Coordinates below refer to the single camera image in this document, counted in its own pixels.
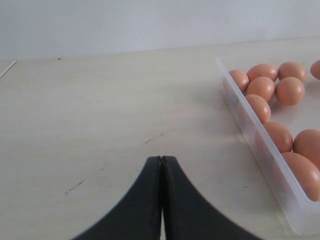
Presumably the brown egg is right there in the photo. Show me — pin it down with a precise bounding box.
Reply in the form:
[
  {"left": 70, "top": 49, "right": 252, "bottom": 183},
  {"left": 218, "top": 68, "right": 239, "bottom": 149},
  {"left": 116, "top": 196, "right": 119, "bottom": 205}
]
[
  {"left": 293, "top": 129, "right": 320, "bottom": 170},
  {"left": 229, "top": 69, "right": 250, "bottom": 93},
  {"left": 245, "top": 94, "right": 271, "bottom": 123},
  {"left": 254, "top": 121, "right": 294, "bottom": 153},
  {"left": 247, "top": 63, "right": 278, "bottom": 82},
  {"left": 278, "top": 61, "right": 307, "bottom": 83},
  {"left": 275, "top": 77, "right": 305, "bottom": 106},
  {"left": 271, "top": 152, "right": 320, "bottom": 202},
  {"left": 310, "top": 60, "right": 320, "bottom": 80},
  {"left": 246, "top": 76, "right": 276, "bottom": 102}
]

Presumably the clear plastic tray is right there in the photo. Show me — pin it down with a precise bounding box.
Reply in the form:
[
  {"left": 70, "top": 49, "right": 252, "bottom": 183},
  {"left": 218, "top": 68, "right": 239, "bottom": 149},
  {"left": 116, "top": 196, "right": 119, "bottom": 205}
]
[{"left": 216, "top": 53, "right": 320, "bottom": 236}]

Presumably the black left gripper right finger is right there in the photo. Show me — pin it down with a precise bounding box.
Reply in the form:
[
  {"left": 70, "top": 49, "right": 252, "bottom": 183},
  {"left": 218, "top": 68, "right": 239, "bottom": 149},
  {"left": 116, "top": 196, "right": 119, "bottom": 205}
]
[{"left": 161, "top": 156, "right": 253, "bottom": 240}]

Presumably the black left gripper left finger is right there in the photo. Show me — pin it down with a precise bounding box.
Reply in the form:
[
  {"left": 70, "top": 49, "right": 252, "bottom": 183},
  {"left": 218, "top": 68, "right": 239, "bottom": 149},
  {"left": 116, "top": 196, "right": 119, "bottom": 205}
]
[{"left": 74, "top": 156, "right": 162, "bottom": 240}]

